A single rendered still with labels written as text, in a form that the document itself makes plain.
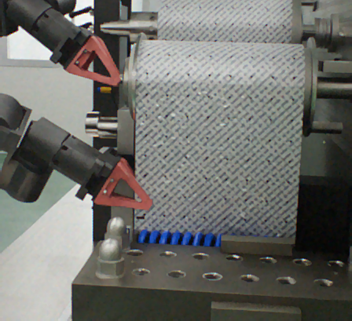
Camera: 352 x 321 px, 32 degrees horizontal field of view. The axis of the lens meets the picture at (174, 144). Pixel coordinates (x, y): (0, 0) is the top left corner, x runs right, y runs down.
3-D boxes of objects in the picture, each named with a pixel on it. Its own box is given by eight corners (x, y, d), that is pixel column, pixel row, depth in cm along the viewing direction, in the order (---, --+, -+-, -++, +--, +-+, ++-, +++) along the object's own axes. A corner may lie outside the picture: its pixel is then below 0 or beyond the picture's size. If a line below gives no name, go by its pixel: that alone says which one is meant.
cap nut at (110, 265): (98, 268, 77) (99, 233, 76) (127, 269, 76) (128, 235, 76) (92, 279, 73) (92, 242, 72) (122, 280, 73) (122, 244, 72)
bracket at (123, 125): (99, 282, 106) (100, 105, 100) (136, 285, 105) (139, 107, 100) (93, 294, 101) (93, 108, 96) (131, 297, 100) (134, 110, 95)
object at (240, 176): (134, 238, 91) (136, 114, 88) (294, 247, 89) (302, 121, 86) (133, 239, 91) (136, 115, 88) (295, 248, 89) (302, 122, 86)
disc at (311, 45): (298, 130, 99) (303, 38, 97) (301, 130, 99) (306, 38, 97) (309, 144, 85) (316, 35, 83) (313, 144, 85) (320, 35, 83)
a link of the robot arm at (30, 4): (-4, 17, 95) (9, -12, 92) (21, 6, 101) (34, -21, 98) (31, 45, 95) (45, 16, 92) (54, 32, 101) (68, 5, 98)
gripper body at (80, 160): (85, 204, 85) (39, 176, 85) (100, 187, 95) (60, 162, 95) (108, 165, 84) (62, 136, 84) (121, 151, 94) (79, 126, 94)
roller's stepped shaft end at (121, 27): (102, 36, 119) (102, 19, 119) (133, 37, 119) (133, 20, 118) (99, 35, 116) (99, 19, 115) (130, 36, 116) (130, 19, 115)
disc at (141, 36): (145, 125, 102) (147, 34, 99) (148, 125, 102) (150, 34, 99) (130, 136, 87) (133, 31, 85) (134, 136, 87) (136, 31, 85)
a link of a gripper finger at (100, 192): (137, 229, 88) (81, 195, 88) (144, 216, 95) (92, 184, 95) (161, 191, 87) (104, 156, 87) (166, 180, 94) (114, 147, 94)
